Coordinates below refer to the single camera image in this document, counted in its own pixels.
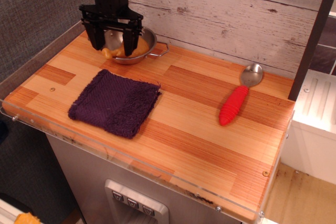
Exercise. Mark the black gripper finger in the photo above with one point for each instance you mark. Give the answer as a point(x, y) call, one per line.
point(95, 35)
point(130, 41)

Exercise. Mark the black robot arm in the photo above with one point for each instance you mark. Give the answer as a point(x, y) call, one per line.
point(112, 15)

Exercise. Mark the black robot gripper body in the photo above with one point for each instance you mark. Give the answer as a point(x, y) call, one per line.
point(110, 14)

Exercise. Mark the yellow toy chicken leg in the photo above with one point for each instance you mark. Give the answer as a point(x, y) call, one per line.
point(141, 49)

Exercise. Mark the red handled metal spoon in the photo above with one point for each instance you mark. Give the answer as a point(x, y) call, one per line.
point(250, 76)

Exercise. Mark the dark right vertical post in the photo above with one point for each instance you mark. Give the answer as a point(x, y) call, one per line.
point(308, 54)

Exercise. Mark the small metal bowl with handles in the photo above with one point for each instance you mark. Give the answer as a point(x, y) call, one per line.
point(114, 40)

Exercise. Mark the purple rag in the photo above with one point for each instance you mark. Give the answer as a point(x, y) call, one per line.
point(116, 104)

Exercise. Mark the clear acrylic left guard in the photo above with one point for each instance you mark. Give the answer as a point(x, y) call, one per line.
point(39, 59)

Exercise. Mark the clear acrylic front guard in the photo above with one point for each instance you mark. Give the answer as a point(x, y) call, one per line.
point(220, 204)

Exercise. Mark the silver dispenser button panel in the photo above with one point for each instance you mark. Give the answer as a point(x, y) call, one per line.
point(130, 206)

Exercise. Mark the clear acrylic guard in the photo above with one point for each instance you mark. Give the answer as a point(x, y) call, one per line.
point(39, 59)
point(220, 204)

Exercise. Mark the yellow object bottom left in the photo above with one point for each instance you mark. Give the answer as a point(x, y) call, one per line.
point(26, 218)

